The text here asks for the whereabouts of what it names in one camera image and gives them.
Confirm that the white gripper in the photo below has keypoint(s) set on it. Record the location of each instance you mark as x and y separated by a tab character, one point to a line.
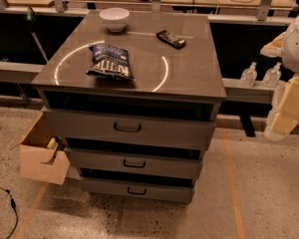
298	47

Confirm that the blue chip bag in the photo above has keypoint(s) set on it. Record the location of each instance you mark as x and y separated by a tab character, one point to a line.
110	62

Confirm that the grey drawer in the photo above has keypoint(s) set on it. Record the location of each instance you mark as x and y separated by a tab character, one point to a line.
135	163
137	190
173	133

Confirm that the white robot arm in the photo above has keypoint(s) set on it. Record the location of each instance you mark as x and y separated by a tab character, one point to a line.
290	49

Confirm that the grey top drawer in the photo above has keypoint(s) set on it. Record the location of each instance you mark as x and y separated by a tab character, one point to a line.
173	133

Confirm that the grey drawer cabinet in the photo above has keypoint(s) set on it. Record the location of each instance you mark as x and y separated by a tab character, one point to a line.
168	83

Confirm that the grey bottom drawer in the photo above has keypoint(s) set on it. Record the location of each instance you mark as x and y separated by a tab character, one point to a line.
137	190

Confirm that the right sanitizer bottle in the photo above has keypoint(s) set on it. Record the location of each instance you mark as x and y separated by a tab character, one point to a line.
272	76

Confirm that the sanitizer bottle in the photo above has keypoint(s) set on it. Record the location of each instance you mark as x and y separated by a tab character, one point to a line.
248	76
272	76

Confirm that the left sanitizer bottle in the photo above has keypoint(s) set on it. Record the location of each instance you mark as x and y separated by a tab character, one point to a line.
248	76

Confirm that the black snack bar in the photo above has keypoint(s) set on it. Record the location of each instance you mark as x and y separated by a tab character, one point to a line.
171	39

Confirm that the white bowl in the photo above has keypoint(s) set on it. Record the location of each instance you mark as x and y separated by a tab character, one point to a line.
115	19

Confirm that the cardboard box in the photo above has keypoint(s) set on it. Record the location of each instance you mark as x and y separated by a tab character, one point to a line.
41	155

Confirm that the green handled tool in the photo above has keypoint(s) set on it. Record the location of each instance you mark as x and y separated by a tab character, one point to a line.
30	19

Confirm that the grey metal shelf rail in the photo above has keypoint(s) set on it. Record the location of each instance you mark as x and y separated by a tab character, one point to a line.
20	73

